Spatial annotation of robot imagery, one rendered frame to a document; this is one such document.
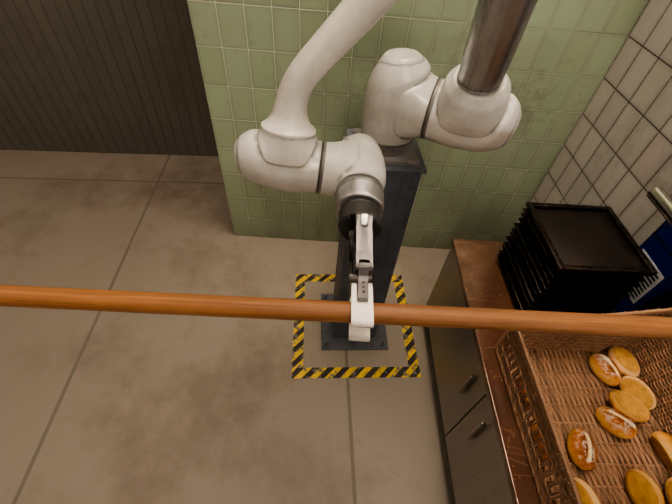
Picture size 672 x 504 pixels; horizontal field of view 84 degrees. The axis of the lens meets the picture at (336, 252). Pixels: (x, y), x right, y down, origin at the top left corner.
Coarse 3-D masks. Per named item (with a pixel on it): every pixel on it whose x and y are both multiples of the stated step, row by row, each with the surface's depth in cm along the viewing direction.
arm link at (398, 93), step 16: (400, 48) 94; (384, 64) 91; (400, 64) 89; (416, 64) 90; (368, 80) 98; (384, 80) 91; (400, 80) 90; (416, 80) 90; (432, 80) 92; (368, 96) 97; (384, 96) 93; (400, 96) 92; (416, 96) 91; (368, 112) 99; (384, 112) 96; (400, 112) 94; (416, 112) 93; (368, 128) 102; (384, 128) 99; (400, 128) 98; (416, 128) 96; (384, 144) 103; (400, 144) 103
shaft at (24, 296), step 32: (0, 288) 51; (32, 288) 51; (64, 288) 52; (320, 320) 51; (384, 320) 51; (416, 320) 51; (448, 320) 51; (480, 320) 51; (512, 320) 51; (544, 320) 51; (576, 320) 51; (608, 320) 52; (640, 320) 52
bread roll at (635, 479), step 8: (632, 472) 91; (640, 472) 90; (632, 480) 90; (640, 480) 89; (648, 480) 88; (632, 488) 90; (640, 488) 89; (648, 488) 88; (656, 488) 87; (632, 496) 89; (640, 496) 88; (648, 496) 87; (656, 496) 86
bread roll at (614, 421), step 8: (600, 408) 102; (608, 408) 101; (600, 416) 101; (608, 416) 100; (616, 416) 99; (624, 416) 99; (600, 424) 102; (608, 424) 99; (616, 424) 98; (624, 424) 98; (632, 424) 98; (616, 432) 99; (624, 432) 98; (632, 432) 97
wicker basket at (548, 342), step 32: (512, 352) 115; (544, 352) 116; (576, 352) 117; (640, 352) 111; (512, 384) 106; (544, 384) 109; (576, 384) 110; (544, 416) 90; (576, 416) 103; (544, 448) 90; (608, 448) 98; (640, 448) 99; (544, 480) 89
